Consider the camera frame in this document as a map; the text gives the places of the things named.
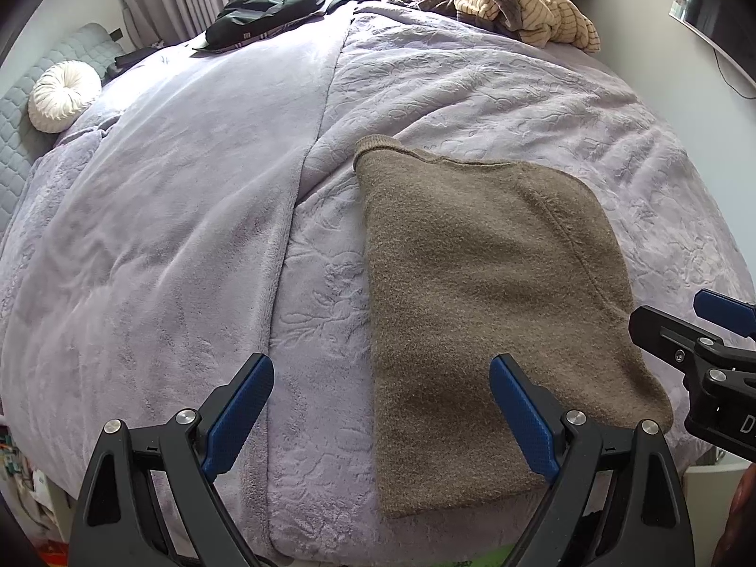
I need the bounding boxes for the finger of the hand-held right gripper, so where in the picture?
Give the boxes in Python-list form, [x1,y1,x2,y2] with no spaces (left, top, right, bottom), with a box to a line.
[692,289,756,340]
[629,305,756,387]

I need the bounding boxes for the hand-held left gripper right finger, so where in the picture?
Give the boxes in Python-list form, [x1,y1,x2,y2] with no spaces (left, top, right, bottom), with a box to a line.
[489,353,696,567]

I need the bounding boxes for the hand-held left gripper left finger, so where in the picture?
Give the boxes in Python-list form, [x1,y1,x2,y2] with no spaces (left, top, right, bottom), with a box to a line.
[68,352,275,567]

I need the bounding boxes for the olive brown knit sweater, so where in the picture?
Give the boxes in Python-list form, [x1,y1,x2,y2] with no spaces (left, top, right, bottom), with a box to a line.
[353,135,675,519]

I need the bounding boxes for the person's right hand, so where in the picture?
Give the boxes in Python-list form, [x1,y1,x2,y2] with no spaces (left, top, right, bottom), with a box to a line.
[712,465,756,567]

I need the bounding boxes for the white bedside cabinet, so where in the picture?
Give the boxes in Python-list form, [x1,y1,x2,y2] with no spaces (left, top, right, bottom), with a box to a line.
[684,462,746,567]

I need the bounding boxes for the lilac plush blanket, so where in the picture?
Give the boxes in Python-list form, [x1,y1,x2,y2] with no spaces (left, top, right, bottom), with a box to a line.
[0,0,756,565]

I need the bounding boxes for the colourful floor clutter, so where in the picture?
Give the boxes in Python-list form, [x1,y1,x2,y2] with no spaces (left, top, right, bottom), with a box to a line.
[0,419,73,545]

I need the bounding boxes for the cream striped garment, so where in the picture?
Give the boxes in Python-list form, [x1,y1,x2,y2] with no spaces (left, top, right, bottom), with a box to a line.
[457,0,602,54]

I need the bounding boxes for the grey quilted headboard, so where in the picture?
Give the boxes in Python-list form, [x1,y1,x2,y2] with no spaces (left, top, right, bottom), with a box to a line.
[0,22,126,237]

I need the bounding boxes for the round white pleated pillow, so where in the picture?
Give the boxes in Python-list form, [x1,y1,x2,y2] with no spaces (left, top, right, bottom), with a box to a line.
[27,60,103,134]

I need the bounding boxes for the brown fleece garment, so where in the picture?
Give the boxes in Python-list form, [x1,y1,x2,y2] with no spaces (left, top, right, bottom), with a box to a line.
[416,0,516,32]

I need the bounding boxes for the black jacket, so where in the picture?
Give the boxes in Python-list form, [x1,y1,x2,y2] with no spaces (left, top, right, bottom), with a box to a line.
[192,0,329,53]

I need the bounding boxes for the black television cable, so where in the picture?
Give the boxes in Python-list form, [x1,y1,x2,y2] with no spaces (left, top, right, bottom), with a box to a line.
[713,47,756,99]

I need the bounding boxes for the wall television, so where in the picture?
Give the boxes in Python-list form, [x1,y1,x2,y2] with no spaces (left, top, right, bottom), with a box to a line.
[667,0,756,98]

